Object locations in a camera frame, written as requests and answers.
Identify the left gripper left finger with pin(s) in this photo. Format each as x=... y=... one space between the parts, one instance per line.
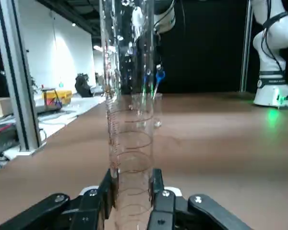
x=86 y=210

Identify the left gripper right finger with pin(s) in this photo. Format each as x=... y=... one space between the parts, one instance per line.
x=163 y=210

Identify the glass pipette blue bulb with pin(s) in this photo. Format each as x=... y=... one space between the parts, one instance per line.
x=159 y=76

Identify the clear glass graduated cylinder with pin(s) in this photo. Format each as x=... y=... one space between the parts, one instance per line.
x=132 y=153

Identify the clear glass beaker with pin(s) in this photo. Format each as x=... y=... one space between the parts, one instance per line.
x=158 y=112

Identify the black power brick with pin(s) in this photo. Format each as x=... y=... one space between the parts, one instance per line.
x=2 y=141

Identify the yellow crate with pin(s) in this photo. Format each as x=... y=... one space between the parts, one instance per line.
x=60 y=95

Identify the silver aluminium frame post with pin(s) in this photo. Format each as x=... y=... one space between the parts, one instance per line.
x=245 y=48
x=21 y=83

